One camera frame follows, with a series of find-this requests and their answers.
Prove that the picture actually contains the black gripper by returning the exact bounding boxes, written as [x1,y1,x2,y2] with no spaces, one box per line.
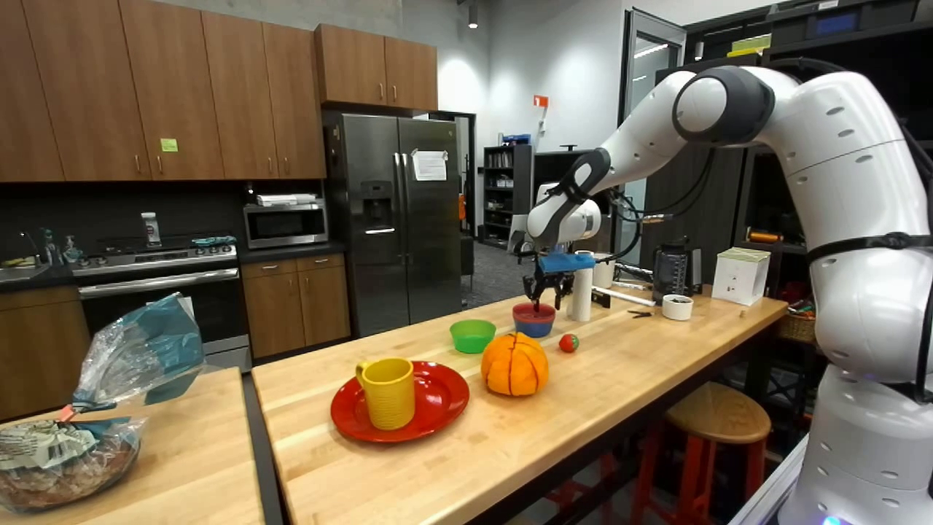
[518,270,576,315]

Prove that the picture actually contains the pink bowl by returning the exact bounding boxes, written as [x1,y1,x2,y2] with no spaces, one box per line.
[510,302,558,325]

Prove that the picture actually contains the green bowl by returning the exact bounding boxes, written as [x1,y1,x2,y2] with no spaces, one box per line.
[446,318,497,356]

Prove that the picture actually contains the orange toy pumpkin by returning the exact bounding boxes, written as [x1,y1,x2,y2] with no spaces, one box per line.
[477,331,554,402]

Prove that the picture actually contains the dark bookshelf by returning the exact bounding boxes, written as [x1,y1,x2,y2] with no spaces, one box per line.
[481,140,537,249]

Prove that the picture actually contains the dark water jug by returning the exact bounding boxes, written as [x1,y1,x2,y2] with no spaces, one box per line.
[649,242,696,299]

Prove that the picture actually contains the white mug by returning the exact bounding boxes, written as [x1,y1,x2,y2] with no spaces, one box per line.
[659,293,696,325]

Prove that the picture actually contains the red plate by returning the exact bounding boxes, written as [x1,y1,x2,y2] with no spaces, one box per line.
[325,359,474,451]

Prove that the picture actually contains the stainless steel refrigerator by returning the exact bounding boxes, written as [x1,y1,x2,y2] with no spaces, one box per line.
[322,108,465,341]

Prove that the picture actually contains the white paper on refrigerator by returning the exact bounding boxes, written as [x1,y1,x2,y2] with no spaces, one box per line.
[407,149,451,188]

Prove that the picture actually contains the yellow mug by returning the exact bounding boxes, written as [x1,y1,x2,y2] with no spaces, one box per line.
[351,356,420,436]

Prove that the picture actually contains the white cardboard box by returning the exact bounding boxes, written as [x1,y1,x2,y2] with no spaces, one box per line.
[707,246,774,309]

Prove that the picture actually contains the wooden stool red legs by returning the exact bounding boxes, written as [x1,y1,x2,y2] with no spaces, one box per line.
[627,379,774,525]

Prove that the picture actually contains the brown wooden base cabinets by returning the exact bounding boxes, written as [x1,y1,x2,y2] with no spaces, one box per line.
[238,252,351,366]

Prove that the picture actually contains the grey door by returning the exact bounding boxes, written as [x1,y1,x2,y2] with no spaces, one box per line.
[614,6,687,270]

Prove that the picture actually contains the silver microwave oven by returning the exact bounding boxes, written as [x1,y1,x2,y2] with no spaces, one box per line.
[238,194,331,254]

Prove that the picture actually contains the stainless steel stove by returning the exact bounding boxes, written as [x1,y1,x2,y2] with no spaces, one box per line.
[69,241,248,344]

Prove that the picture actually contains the bottle on counter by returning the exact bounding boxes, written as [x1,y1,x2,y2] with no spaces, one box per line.
[136,207,165,254]

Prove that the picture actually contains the plastic bread bag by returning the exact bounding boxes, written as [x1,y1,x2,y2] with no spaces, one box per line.
[0,290,206,516]

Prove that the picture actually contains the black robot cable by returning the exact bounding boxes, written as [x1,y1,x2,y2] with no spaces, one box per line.
[542,144,933,405]

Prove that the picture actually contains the brown wooden wall cabinets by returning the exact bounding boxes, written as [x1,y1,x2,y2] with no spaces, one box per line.
[0,0,440,188]

